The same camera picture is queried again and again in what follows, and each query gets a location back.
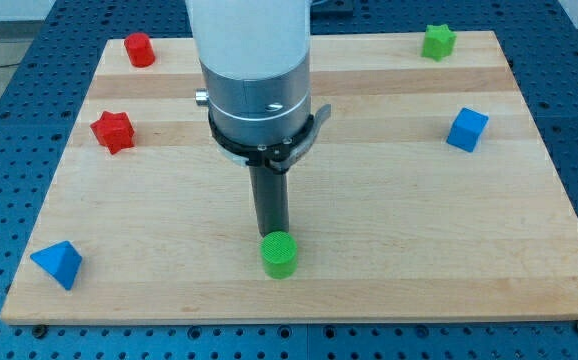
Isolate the red star block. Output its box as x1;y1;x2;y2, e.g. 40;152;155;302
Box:
90;111;135;155

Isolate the light wooden board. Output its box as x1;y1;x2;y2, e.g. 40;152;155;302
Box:
0;31;578;325

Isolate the black clamp ring with lever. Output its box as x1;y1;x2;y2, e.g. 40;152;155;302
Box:
207;103;332;176

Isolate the blue pyramid block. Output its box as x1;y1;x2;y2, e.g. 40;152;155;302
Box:
30;241;82;291

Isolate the green star block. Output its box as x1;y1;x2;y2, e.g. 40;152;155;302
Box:
421;24;457;61

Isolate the green cylinder block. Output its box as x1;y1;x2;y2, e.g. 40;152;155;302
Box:
260;231;298;279

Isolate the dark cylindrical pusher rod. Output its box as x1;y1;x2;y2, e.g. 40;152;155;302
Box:
249;167;289;236

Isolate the red cylinder block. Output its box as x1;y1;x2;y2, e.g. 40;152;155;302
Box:
123;32;156;68

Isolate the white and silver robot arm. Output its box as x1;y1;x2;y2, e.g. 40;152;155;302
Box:
185;0;311;146

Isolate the blue cube block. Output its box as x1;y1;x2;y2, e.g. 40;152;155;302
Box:
446;108;489;152

